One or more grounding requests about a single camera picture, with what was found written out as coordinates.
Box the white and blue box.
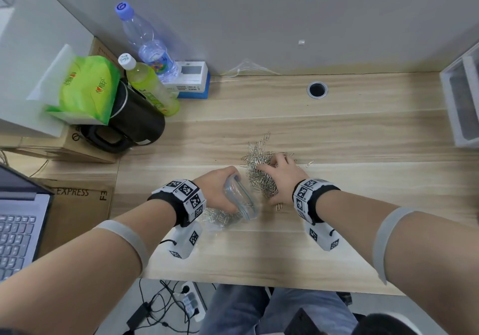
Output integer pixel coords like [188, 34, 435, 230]
[164, 61, 211, 100]

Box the brown printed carton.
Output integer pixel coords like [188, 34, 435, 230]
[89, 36, 124, 72]

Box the clear water bottle purple cap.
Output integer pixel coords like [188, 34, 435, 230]
[115, 1, 180, 83]

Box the person's left forearm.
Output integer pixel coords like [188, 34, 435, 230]
[0, 200, 177, 335]

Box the person's left hand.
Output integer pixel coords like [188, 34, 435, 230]
[193, 166, 242, 215]

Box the crumpled clear plastic wrap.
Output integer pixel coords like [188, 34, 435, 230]
[221, 58, 281, 77]

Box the black power adapter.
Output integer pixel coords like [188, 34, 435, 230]
[126, 303, 152, 330]

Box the large white cabinet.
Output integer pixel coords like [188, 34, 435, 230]
[0, 0, 94, 139]

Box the round silver cable grommet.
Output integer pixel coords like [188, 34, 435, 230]
[306, 81, 329, 100]

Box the brown cardboard box black print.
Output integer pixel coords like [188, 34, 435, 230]
[31, 177, 115, 261]

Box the white power strip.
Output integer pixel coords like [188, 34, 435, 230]
[176, 281, 207, 323]

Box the white left wrist camera block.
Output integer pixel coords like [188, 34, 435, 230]
[169, 224, 204, 260]

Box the light wooden table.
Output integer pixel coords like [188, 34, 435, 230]
[0, 72, 479, 297]

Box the clear plastic zip bag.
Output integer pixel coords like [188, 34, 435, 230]
[198, 173, 261, 231]

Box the black left wristband with markers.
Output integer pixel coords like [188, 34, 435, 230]
[147, 178, 207, 228]

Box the white right wrist camera block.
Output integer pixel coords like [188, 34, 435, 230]
[303, 218, 340, 252]

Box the grey laptop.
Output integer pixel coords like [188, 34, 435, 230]
[0, 165, 55, 283]

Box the pile of silver paper clips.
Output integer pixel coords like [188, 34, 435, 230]
[200, 207, 244, 229]
[241, 132, 315, 212]

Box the person's right forearm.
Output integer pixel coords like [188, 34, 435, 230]
[316, 190, 479, 335]

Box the brown box with circle logo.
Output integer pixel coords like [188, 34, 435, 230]
[14, 125, 119, 164]

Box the black right wristband with markers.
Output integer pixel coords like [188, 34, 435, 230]
[292, 178, 341, 225]

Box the white wrist camera block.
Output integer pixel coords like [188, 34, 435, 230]
[169, 224, 204, 260]
[303, 218, 340, 252]

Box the person's right hand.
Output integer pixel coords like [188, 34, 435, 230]
[256, 153, 310, 206]

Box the green tissue pack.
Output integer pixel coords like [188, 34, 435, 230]
[45, 55, 121, 126]

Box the white sheet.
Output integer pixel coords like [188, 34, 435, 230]
[26, 43, 77, 102]

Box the black office chair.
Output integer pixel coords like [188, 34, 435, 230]
[283, 308, 322, 335]

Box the yellow-green drink bottle white cap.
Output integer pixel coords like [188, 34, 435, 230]
[118, 53, 180, 118]

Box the black wristband with markers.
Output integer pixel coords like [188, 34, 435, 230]
[147, 178, 207, 228]
[292, 178, 341, 225]

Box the white drawer organizer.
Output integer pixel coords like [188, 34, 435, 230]
[440, 43, 479, 149]

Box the black kettle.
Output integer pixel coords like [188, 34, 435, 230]
[80, 78, 166, 155]

